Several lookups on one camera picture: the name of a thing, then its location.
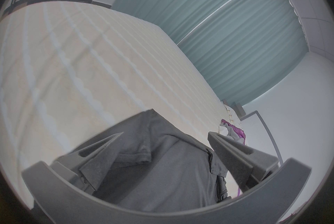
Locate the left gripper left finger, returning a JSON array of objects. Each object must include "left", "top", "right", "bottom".
[{"left": 52, "top": 132, "right": 125, "bottom": 191}]

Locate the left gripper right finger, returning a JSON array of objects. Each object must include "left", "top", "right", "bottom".
[{"left": 207, "top": 131, "right": 279, "bottom": 191}]

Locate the black T-shirt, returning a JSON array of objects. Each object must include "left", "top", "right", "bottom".
[{"left": 68, "top": 109, "right": 244, "bottom": 214}]

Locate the bed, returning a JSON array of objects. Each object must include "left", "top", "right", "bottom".
[{"left": 0, "top": 1, "right": 283, "bottom": 214}]

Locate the grey garment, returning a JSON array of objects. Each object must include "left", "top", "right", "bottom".
[{"left": 228, "top": 128, "right": 245, "bottom": 142}]

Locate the purple satin garment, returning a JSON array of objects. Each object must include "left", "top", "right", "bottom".
[{"left": 221, "top": 119, "right": 246, "bottom": 196}]

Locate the white printed pillow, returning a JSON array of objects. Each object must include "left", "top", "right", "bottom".
[{"left": 223, "top": 104, "right": 240, "bottom": 124}]

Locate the grey bedside table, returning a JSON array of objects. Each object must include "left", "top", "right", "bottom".
[{"left": 222, "top": 99, "right": 247, "bottom": 115}]

